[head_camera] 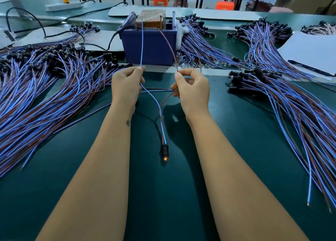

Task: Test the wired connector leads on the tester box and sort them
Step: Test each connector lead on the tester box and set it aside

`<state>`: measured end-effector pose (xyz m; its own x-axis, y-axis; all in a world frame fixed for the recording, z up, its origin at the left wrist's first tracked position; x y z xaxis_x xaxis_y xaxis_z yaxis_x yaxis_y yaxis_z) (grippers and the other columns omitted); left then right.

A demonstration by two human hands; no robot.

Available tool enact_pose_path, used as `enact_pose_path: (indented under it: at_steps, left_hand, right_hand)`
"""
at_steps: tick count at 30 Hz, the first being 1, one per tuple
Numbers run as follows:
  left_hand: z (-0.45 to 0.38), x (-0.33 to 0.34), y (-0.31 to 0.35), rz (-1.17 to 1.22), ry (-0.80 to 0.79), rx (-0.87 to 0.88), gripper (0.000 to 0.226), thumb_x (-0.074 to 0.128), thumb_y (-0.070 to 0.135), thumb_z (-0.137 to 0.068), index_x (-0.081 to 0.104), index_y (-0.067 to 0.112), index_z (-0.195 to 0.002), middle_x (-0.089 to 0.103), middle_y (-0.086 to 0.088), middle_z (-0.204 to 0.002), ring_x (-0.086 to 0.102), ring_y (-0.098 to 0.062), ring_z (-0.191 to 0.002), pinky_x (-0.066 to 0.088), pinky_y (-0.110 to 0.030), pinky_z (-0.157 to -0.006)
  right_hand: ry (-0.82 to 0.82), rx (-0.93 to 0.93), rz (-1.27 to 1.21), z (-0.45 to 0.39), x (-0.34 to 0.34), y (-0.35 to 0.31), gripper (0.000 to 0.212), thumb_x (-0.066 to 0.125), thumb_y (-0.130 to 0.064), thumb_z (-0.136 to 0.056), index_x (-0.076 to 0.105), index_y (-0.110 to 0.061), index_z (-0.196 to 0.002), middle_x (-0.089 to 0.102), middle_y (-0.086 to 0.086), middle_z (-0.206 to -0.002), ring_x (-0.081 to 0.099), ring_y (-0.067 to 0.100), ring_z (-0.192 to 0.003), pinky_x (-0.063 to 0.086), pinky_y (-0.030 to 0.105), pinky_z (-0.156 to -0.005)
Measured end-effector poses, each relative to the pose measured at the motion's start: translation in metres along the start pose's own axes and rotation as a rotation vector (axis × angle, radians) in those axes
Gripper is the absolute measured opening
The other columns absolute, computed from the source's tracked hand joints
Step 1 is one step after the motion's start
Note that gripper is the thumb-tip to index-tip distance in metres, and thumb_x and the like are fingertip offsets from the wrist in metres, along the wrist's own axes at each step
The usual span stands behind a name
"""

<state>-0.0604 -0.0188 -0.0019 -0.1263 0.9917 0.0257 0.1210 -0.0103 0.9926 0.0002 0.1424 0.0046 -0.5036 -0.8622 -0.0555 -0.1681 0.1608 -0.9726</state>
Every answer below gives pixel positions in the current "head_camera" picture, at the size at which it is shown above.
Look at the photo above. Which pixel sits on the person's right forearm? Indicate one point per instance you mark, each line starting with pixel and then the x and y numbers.
pixel 246 183

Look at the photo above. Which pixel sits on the pink plastic stool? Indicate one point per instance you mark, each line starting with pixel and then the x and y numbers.
pixel 281 10

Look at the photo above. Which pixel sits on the person's right hand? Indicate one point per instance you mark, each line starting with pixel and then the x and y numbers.
pixel 193 94

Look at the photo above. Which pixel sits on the brown cardboard block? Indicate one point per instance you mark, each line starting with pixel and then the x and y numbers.
pixel 150 18

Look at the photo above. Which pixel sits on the white paper sheet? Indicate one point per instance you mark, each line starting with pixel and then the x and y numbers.
pixel 314 52

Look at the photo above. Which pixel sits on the person's left forearm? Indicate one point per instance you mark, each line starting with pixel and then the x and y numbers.
pixel 86 183

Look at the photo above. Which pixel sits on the white plastic device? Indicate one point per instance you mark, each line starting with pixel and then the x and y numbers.
pixel 5 37

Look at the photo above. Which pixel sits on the black pen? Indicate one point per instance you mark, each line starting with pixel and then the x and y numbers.
pixel 309 67

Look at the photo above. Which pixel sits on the white power strip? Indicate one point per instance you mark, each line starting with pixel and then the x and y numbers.
pixel 63 6

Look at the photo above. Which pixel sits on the person's left hand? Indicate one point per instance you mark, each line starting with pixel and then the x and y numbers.
pixel 127 88

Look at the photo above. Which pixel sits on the white flat mat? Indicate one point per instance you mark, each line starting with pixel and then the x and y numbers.
pixel 101 39
pixel 126 11
pixel 227 14

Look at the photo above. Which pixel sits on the blue plastic tester box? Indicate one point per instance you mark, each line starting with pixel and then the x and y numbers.
pixel 155 48

